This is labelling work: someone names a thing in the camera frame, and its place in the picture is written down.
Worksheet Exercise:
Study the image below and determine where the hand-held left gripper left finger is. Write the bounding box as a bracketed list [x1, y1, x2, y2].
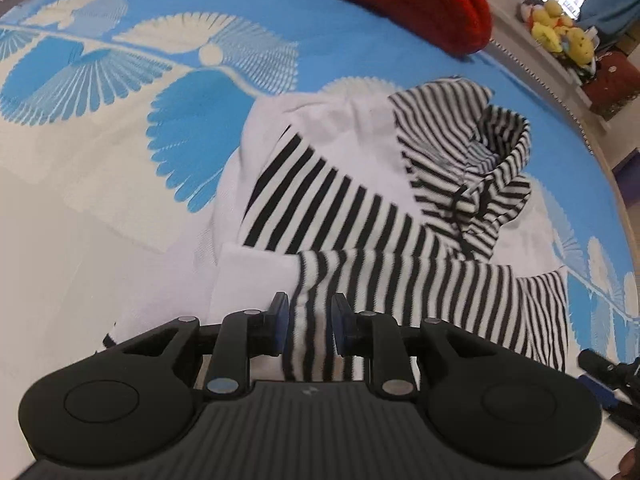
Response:
[111, 291, 291, 401]

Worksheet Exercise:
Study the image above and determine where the dark red box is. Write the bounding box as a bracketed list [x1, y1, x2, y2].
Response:
[582, 51, 640, 117]

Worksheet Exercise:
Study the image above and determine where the purple furniture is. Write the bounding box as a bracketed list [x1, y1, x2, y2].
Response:
[612, 149, 640, 183]

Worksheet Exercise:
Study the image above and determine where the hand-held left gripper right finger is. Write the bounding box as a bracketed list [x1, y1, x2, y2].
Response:
[331, 294, 501, 397]

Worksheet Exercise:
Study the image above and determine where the yellow plush toy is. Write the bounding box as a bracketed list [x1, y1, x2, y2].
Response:
[531, 0, 576, 55]
[564, 27, 597, 67]

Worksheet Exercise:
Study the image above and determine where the white bench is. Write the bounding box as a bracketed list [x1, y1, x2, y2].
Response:
[491, 4, 610, 133]

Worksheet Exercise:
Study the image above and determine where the blue white printed blanket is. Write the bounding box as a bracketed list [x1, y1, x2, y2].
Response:
[0, 0, 640, 411]

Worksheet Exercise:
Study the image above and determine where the black white striped hoodie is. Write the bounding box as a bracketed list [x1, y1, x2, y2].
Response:
[102, 76, 571, 382]

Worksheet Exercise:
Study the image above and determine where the blue curtain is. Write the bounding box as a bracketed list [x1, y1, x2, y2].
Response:
[579, 0, 640, 36]

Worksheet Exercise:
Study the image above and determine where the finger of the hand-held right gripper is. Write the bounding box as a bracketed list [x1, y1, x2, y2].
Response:
[577, 349, 623, 380]

